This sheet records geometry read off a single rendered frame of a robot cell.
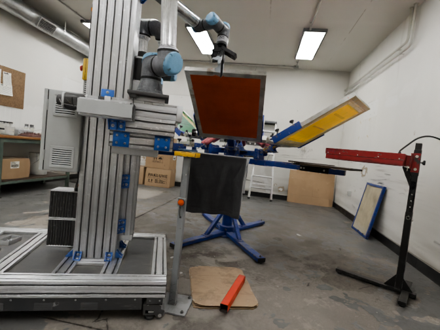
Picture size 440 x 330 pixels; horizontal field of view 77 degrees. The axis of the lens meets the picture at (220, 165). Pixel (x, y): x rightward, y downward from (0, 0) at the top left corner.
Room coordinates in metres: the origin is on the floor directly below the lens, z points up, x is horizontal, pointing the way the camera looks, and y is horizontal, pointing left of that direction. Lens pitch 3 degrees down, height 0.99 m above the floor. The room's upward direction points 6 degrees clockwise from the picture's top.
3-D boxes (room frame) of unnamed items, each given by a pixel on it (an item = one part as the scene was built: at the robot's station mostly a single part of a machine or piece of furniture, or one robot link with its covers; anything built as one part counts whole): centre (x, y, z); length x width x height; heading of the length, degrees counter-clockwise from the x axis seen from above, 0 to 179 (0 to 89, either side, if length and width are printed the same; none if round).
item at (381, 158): (2.39, -1.27, 1.06); 0.61 x 0.46 x 0.12; 51
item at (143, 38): (2.15, 0.68, 1.63); 0.15 x 0.12 x 0.55; 78
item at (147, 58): (1.63, 0.45, 1.42); 0.13 x 0.12 x 0.14; 52
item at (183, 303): (1.69, 0.20, 0.48); 0.22 x 0.22 x 0.96; 81
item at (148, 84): (1.64, 0.45, 1.31); 0.15 x 0.15 x 0.10
